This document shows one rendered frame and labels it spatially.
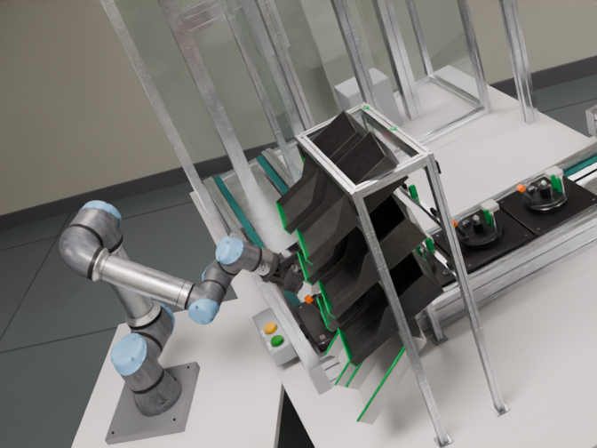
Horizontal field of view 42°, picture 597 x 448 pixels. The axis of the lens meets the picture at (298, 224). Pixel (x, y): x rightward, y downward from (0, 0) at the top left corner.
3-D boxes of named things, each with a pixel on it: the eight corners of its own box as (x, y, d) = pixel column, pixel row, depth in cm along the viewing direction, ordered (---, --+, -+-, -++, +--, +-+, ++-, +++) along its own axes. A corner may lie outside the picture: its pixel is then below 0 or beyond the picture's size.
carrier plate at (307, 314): (322, 355, 225) (319, 349, 224) (295, 311, 245) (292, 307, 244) (393, 316, 228) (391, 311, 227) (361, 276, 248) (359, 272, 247)
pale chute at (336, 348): (349, 388, 206) (334, 385, 204) (338, 356, 217) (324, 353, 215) (399, 308, 194) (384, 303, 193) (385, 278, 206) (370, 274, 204)
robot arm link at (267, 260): (257, 242, 220) (266, 255, 213) (271, 246, 222) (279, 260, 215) (245, 264, 221) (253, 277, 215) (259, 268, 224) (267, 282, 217)
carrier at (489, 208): (468, 276, 231) (459, 244, 224) (430, 240, 251) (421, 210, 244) (537, 240, 234) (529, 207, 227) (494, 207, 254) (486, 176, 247)
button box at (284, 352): (277, 367, 235) (270, 353, 231) (258, 329, 252) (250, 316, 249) (298, 356, 235) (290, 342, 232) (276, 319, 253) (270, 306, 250)
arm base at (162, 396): (131, 417, 241) (115, 396, 236) (149, 380, 252) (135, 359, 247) (171, 415, 234) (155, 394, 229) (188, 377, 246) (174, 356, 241)
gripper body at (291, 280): (290, 283, 230) (256, 271, 224) (304, 259, 227) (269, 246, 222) (299, 295, 223) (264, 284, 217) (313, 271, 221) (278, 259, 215)
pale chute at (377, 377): (371, 425, 193) (356, 421, 191) (359, 389, 204) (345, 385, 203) (426, 340, 182) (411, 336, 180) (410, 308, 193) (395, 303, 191)
